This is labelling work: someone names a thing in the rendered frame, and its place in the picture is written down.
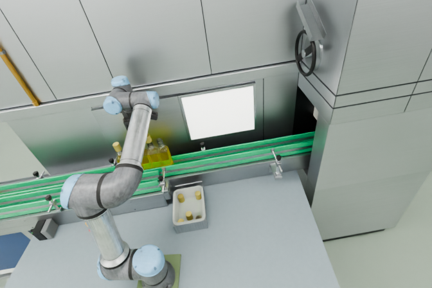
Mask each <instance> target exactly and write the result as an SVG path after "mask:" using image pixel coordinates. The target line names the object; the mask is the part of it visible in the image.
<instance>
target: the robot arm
mask: <svg viewBox="0 0 432 288"><path fill-rule="evenodd" d="M111 84H112V87H113V89H112V91H111V92H110V93H109V95H108V97H106V99H105V101H104V103H103V108H104V110H105V111H106V112H107V113H109V114H112V115H117V114H119V113H122V114H123V123H124V126H125V128H126V129H127V135H126V138H125V143H124V146H123V150H122V153H121V158H120V162H119V163H118V164H117V165H116V166H115V169H114V172H113V173H101V174H85V173H82V174H74V175H72V176H70V177H69V178H68V179H67V180H66V181H65V183H64V185H63V187H62V190H61V193H60V203H61V205H62V207H63V208H65V209H68V210H70V209H73V210H74V211H75V213H76V216H77V217H78V218H79V219H82V220H85V222H86V224H87V226H88V228H89V230H90V232H91V234H92V236H93V238H94V241H95V242H96V245H97V246H98V249H99V250H100V252H101V254H100V256H99V258H98V262H97V267H98V269H97V272H98V275H99V277H100V278H101V279H103V280H109V281H111V280H141V283H142V287H143V288H172V286H173V284H174V282H175V278H176V274H175V270H174V268H173V266H172V264H171V263H170V262H169V261H167V260H165V257H164V254H163V252H162V251H161V250H160V249H159V248H158V247H157V246H155V245H152V244H147V245H144V246H142V247H141V248H139V249H130V248H129V245H128V243H126V242H125V241H123V240H122V238H121V237H120V234H119V231H118V228H117V226H116V223H115V221H114V219H113V216H112V213H111V211H110V208H116V207H118V206H120V205H122V204H123V203H125V202H126V201H128V200H129V199H130V198H131V197H132V195H133V194H134V192H135V191H136V190H137V188H138V186H139V184H140V182H141V178H142V176H143V167H142V166H141V164H142V160H143V154H144V150H145V144H146V141H147V133H148V129H149V123H150V120H157V119H158V112H155V111H152V109H157V108H158V107H159V96H158V94H157V92H155V91H137V92H133V90H132V87H131V85H130V82H129V80H128V78H127V77H126V76H116V77H114V78H113V79H112V80H111Z"/></svg>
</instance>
